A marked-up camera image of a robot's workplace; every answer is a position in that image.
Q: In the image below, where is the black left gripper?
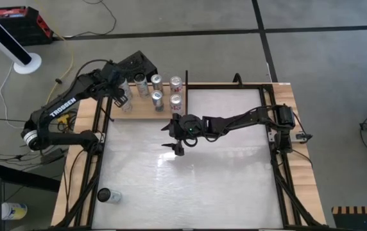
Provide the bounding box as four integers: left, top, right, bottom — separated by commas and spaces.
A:
101, 60, 128, 108

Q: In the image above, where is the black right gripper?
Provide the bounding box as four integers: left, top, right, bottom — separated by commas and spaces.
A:
160, 114, 204, 157

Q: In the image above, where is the silver pineapple print Celsius can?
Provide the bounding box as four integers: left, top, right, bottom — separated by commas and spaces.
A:
119, 78, 133, 112

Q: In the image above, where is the white Peach Vibe Celsius can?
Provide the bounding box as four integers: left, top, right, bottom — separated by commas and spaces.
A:
133, 72, 150, 98

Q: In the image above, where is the silver cola can red script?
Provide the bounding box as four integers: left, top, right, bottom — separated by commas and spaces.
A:
169, 93, 184, 116
169, 76, 184, 94

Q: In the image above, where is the silver blue Red Bull can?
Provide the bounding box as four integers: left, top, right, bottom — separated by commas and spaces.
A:
151, 90, 165, 112
150, 74, 164, 94

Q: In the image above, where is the wooden shelf board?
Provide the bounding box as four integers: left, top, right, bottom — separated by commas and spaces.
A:
110, 82, 188, 121

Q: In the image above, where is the black perforated metal box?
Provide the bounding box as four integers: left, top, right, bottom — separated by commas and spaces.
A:
117, 50, 158, 83

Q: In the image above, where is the yellow connector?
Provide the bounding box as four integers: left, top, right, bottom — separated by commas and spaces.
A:
56, 112, 73, 126

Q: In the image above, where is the black power adapter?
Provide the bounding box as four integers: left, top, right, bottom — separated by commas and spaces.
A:
40, 148, 66, 165

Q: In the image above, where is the white stand with black pole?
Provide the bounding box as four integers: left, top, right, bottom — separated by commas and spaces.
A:
0, 3, 42, 75

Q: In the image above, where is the red black toolbox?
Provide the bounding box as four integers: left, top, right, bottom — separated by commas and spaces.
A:
0, 5, 55, 47

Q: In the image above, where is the grey USB hub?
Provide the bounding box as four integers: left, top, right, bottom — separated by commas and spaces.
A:
294, 132, 313, 142

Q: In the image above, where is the white yellow container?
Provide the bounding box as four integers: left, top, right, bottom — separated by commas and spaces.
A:
1, 201, 29, 221

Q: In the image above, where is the black box with striped edge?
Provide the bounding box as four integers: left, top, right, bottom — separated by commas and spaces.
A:
330, 205, 367, 231

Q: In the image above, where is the black metal shelf rail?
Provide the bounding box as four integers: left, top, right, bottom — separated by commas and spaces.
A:
185, 69, 189, 115

